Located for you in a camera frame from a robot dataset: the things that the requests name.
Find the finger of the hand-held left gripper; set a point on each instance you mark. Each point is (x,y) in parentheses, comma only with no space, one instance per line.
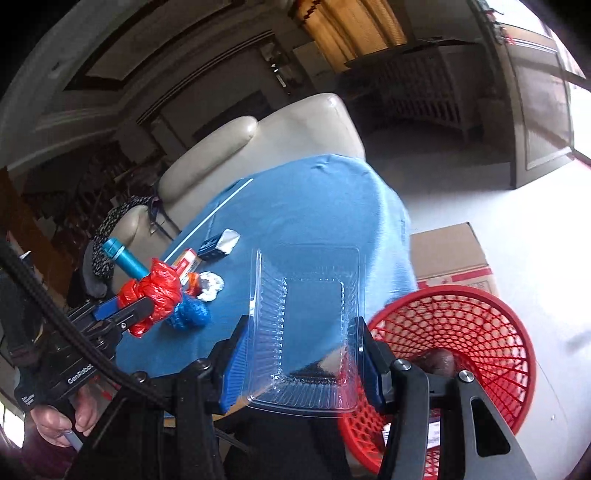
(131,311)

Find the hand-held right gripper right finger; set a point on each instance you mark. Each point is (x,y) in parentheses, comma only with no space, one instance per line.
(368,364)

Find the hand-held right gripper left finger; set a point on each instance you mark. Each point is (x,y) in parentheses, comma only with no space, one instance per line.
(235,364)

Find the red plastic bag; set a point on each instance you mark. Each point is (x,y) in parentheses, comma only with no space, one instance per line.
(159,286)

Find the clear plastic food container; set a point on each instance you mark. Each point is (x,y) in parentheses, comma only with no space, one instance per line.
(277,323)

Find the red plastic mesh basket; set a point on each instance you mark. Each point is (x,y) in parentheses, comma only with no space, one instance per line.
(461,323)

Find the person's left hand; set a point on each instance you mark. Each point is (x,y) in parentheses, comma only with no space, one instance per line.
(51,422)

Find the teal cylindrical bottle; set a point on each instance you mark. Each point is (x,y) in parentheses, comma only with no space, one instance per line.
(124,258)

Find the blue plastic bag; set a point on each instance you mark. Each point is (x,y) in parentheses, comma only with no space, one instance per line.
(191,314)

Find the dark brown lump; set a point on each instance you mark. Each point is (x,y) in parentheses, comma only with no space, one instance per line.
(436,361)

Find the orange and red carton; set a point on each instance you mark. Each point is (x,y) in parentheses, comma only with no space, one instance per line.
(189,261)

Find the crumpled white tissue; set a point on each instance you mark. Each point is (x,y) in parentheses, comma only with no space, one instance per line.
(210,284)

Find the purple cloth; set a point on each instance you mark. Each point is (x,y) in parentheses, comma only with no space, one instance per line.
(46,461)

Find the black and white patterned cloth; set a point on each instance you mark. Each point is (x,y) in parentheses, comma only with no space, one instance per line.
(115,217)

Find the brown cardboard box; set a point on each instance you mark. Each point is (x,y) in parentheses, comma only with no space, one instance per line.
(448,254)

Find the blue tablecloth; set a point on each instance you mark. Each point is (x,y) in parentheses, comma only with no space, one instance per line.
(300,207)

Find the cream leather sofa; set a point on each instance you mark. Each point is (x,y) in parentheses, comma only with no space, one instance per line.
(286,124)

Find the dark wooden lattice cabinet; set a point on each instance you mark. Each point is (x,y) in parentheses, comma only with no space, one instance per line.
(415,87)

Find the brown panelled door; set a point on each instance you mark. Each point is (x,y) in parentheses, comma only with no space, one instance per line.
(540,115)

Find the yellow curtain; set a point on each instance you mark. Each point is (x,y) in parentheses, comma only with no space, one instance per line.
(351,27)

